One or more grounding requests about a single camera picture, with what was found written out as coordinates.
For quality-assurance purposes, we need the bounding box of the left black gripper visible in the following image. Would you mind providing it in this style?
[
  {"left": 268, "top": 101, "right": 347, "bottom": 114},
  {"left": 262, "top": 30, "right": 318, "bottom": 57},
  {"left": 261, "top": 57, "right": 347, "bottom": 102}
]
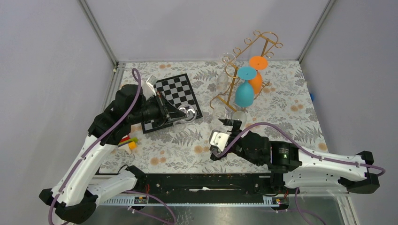
[{"left": 129, "top": 91, "right": 187, "bottom": 126}]

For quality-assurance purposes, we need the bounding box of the tall clear flute glass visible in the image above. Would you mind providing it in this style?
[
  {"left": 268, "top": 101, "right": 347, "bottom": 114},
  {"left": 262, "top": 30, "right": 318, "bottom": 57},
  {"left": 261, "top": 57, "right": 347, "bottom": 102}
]
[{"left": 172, "top": 104, "right": 197, "bottom": 133}]

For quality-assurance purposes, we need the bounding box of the teal wine glass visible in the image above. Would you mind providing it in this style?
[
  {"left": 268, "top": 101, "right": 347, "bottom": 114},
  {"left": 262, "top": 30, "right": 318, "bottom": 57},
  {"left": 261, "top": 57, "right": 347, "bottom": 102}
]
[{"left": 235, "top": 66, "right": 257, "bottom": 107}]

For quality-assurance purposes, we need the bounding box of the orange wine glass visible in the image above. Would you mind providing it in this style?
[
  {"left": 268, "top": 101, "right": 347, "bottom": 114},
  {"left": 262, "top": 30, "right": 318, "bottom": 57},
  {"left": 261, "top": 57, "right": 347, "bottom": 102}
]
[{"left": 248, "top": 56, "right": 268, "bottom": 95}]

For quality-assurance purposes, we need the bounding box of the clear champagne flute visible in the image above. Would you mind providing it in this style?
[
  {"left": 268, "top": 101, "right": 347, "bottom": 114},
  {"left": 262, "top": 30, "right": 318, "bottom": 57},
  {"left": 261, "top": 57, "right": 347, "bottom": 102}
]
[{"left": 216, "top": 52, "right": 236, "bottom": 93}]

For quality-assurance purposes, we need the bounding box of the round clear wine glass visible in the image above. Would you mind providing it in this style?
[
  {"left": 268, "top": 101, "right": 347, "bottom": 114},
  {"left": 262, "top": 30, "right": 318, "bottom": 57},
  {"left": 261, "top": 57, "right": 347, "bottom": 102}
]
[{"left": 231, "top": 111, "right": 247, "bottom": 130}]

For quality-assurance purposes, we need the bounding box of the short clear glass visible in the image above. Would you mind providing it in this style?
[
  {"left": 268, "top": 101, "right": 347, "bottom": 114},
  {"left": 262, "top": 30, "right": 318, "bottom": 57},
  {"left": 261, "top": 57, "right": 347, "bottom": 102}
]
[{"left": 212, "top": 106, "right": 227, "bottom": 125}]

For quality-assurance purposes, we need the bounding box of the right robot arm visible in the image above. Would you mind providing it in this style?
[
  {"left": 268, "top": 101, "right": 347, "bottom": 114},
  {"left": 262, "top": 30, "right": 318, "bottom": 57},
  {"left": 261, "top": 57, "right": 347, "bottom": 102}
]
[{"left": 209, "top": 119, "right": 385, "bottom": 194}]

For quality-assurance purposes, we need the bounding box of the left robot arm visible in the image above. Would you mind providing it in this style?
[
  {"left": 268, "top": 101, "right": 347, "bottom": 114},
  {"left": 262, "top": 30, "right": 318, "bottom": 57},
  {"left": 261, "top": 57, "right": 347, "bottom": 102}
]
[{"left": 39, "top": 84, "right": 187, "bottom": 224}]

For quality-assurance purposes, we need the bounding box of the black white chessboard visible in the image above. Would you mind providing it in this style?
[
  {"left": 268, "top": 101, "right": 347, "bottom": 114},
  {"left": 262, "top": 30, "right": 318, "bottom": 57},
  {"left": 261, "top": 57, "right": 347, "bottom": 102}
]
[{"left": 141, "top": 74, "right": 202, "bottom": 134}]

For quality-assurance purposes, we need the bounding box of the floral table mat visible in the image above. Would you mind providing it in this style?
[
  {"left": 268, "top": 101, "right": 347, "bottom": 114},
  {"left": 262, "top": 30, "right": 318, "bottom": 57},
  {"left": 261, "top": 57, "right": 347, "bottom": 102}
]
[{"left": 99, "top": 61, "right": 328, "bottom": 174}]

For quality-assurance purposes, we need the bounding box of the colourful toy block house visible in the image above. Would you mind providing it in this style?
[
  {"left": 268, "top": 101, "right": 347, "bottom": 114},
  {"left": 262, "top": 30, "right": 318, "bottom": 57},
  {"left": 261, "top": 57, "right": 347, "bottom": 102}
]
[{"left": 117, "top": 135, "right": 138, "bottom": 154}]

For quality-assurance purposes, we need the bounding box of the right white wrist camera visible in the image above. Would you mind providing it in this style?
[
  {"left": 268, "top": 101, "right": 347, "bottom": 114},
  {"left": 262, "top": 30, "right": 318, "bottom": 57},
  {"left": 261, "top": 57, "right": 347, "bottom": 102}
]
[{"left": 209, "top": 130, "right": 230, "bottom": 152}]

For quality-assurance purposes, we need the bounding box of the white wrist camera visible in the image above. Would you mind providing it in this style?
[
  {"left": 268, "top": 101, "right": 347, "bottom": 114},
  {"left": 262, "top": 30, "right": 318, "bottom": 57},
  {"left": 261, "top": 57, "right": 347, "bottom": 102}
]
[
  {"left": 209, "top": 130, "right": 230, "bottom": 152},
  {"left": 142, "top": 75, "right": 158, "bottom": 100}
]

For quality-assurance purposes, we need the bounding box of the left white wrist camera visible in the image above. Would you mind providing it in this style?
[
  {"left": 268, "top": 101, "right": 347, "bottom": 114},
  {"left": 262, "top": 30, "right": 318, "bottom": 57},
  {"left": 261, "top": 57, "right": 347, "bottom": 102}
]
[{"left": 142, "top": 75, "right": 158, "bottom": 100}]

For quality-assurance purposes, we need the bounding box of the gold wire glass rack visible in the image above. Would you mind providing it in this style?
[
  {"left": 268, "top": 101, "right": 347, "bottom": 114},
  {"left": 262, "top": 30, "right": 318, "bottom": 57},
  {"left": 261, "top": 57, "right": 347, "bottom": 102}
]
[{"left": 209, "top": 30, "right": 283, "bottom": 112}]

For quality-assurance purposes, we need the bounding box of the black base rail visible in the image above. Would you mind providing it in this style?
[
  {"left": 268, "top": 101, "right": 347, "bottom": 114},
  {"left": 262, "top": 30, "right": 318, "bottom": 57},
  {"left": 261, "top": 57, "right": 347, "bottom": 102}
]
[{"left": 102, "top": 172, "right": 299, "bottom": 206}]

